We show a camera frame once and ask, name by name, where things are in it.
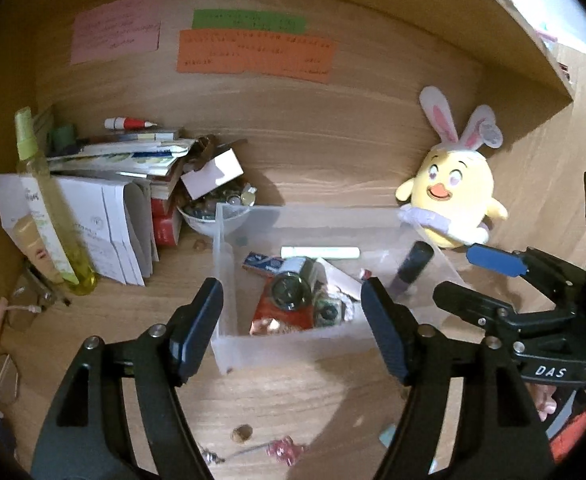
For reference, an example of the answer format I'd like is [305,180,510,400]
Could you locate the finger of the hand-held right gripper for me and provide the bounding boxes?
[433,281,580,361]
[465,243,586,311]

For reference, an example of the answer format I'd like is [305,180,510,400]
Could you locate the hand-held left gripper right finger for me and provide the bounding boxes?
[362,277,554,480]

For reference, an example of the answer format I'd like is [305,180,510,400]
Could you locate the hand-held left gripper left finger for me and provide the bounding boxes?
[33,278,224,480]

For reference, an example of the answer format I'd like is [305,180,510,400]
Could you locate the small round dark jar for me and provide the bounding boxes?
[313,297,344,328]

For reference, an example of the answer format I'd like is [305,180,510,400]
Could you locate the white paper packet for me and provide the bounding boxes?
[315,257,364,301]

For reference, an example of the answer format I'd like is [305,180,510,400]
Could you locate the red packet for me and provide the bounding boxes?
[250,292,316,336]

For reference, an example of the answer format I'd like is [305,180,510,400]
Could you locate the clear plastic storage box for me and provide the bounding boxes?
[210,203,466,376]

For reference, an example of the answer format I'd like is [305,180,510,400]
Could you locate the blue packet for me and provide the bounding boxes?
[243,252,286,275]

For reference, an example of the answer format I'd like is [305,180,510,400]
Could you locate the silver metal flashlight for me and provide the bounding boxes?
[270,256,324,311]

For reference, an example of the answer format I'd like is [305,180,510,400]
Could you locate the white chalk stick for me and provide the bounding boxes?
[280,246,361,259]

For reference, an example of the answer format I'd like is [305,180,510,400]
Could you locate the person's right hand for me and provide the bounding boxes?
[535,384,558,421]

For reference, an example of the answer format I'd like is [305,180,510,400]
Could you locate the yellow chick plush toy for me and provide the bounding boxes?
[395,86,508,250]

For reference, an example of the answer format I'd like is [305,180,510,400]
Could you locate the red box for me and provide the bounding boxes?
[150,197,184,247]

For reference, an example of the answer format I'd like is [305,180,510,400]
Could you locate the white bowl of small items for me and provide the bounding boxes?
[177,187,258,236]

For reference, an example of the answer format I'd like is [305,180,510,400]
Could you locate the orange cloth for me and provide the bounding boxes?
[548,395,586,461]

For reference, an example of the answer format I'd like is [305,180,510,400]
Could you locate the metal pin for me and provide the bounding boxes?
[198,442,268,466]

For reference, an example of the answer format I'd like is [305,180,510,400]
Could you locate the white folded papers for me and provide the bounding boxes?
[0,172,161,286]

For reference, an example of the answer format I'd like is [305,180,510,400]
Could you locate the pink candy wrapper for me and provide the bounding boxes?
[268,436,308,466]

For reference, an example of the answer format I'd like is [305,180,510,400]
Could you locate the small white cardboard box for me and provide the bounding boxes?
[180,149,244,200]

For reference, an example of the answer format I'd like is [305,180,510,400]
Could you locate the eyeglasses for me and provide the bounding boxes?
[10,270,71,331]

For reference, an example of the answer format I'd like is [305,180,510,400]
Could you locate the peach cosmetic tube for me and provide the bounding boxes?
[12,212,66,283]

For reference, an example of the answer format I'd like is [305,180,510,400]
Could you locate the stack of books and booklets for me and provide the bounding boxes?
[45,127,198,201]

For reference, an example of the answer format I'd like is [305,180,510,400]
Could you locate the yellow-green spray bottle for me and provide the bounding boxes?
[14,107,98,295]

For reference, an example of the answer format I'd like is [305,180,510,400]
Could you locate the round glass lens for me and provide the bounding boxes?
[0,354,21,406]

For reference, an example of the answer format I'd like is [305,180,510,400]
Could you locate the red and white marker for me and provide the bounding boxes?
[104,116,158,131]

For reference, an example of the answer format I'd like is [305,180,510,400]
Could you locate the orange paper note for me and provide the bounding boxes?
[175,29,336,85]

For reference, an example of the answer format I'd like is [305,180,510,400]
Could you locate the pink paper note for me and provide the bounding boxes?
[70,0,161,65]

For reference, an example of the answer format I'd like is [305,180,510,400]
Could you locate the green paper note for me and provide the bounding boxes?
[191,9,307,33]

